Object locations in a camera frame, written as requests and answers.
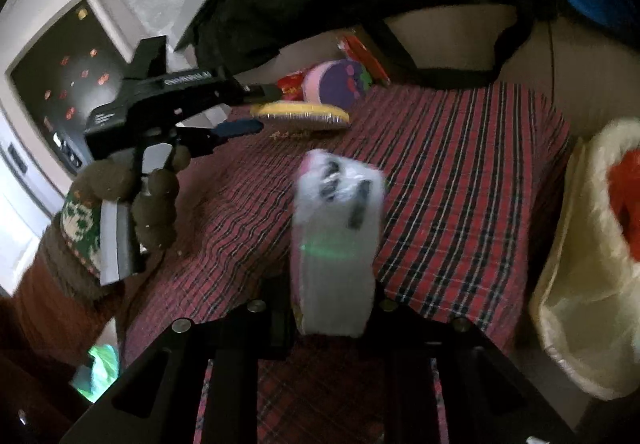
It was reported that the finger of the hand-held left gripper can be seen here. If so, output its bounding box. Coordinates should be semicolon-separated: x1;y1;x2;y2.
232;82;288;100
212;119;265;141

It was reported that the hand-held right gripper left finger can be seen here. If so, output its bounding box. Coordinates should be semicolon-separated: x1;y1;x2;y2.
60;279;298;444

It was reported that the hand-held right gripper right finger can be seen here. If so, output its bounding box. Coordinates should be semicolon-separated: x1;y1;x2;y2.
365;281;576;444

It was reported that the trash bin with yellowish liner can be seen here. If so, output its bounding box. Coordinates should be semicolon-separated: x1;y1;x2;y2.
529;118;640;402

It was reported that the person's left forearm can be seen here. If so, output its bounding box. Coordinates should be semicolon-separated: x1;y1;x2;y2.
0;224;126;375

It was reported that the person's left hand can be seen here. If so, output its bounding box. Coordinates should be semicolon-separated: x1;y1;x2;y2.
60;146;193;285

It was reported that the purple and pink packet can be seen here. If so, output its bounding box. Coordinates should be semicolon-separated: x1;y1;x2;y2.
302;58;373;108

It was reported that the red snack wrapper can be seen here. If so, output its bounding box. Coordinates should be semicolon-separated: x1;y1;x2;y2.
336;30;392;88

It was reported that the red plaid cloth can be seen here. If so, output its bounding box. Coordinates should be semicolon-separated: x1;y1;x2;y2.
120;82;573;444

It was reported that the green patterned object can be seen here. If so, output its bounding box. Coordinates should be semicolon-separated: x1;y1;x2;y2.
72;343;122;399

